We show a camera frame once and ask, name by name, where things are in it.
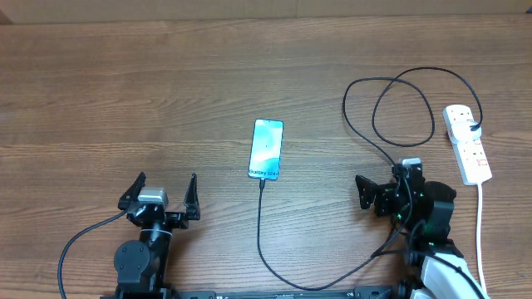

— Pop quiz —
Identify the white charger plug adapter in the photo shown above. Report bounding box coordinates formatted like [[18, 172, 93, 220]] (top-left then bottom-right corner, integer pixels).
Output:
[[448, 120, 482, 144]]

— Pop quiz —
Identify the white power strip cord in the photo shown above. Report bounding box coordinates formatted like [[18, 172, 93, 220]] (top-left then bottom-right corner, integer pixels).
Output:
[[475, 183, 488, 296]]

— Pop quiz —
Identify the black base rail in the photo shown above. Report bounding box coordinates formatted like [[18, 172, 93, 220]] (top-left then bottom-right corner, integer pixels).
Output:
[[105, 283, 411, 299]]

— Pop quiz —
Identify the Samsung Galaxy smartphone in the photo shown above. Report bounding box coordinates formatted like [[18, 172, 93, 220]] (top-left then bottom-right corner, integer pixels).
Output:
[[248, 119, 284, 180]]

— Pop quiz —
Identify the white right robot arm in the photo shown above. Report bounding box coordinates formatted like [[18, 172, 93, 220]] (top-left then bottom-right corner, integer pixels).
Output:
[[355, 163, 488, 298]]

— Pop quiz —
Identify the white power strip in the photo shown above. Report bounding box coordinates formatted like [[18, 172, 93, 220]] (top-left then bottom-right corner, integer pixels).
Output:
[[442, 105, 492, 185]]

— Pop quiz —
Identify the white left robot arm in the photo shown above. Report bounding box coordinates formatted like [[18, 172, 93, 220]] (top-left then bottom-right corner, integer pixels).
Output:
[[114, 173, 200, 299]]

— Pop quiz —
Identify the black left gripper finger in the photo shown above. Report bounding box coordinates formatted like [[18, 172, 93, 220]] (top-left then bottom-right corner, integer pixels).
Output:
[[184, 173, 200, 221], [117, 172, 146, 210]]

